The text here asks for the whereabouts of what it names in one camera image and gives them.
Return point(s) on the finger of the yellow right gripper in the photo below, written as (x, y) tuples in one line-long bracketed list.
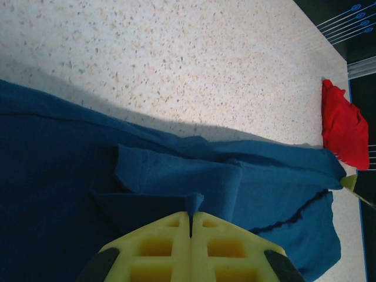
[(351, 182)]

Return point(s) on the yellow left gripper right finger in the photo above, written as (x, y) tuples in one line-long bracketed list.
[(205, 258)]

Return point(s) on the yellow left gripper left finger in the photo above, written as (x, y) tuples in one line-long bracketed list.
[(176, 258)]

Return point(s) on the navy blue t-shirt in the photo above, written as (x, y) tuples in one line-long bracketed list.
[(58, 176)]

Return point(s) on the red folded t-shirt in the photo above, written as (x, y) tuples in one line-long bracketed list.
[(343, 129)]

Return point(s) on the aluminium frame post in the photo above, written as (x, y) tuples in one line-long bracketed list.
[(362, 68)]

